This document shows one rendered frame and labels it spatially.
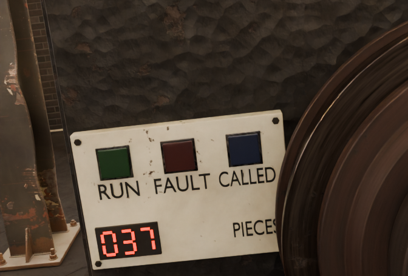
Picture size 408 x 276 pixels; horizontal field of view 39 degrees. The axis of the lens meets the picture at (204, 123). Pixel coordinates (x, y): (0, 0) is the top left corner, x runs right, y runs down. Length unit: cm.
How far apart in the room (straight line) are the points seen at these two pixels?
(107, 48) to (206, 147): 17
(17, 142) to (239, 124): 274
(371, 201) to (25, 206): 302
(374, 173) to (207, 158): 23
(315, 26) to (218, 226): 27
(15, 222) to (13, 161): 37
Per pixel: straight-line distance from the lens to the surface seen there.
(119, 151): 71
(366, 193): 57
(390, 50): 57
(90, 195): 74
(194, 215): 73
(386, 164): 56
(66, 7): 72
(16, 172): 343
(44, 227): 350
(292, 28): 71
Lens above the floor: 139
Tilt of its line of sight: 13 degrees down
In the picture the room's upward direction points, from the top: 7 degrees counter-clockwise
